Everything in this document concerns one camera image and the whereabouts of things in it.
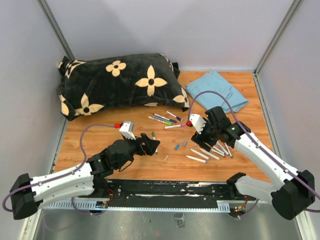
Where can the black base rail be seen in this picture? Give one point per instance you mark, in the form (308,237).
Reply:
(158,194)

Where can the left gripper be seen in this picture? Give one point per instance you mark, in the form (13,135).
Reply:
(149,147)

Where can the navy cap marker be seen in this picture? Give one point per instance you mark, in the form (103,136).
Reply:
(165,118)

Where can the purple cap marker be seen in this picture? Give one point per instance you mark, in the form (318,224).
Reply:
(218,152)

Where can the magenta cap marker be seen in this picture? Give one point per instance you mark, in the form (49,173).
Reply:
(175,126)

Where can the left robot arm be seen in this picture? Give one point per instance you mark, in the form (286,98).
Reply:
(29,194)

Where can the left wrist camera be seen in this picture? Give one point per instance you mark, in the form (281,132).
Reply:
(126,130)

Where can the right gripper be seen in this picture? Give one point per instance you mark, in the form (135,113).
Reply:
(199,138)

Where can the light blue folded cloth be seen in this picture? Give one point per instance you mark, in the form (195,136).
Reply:
(229,97)

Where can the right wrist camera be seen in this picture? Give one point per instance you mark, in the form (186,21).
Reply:
(198,122)

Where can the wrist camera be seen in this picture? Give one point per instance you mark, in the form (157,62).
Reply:
(198,122)
(126,130)

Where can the black floral pillow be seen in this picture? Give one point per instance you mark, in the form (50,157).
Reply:
(146,79)

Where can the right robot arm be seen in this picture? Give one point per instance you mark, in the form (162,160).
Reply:
(290,191)

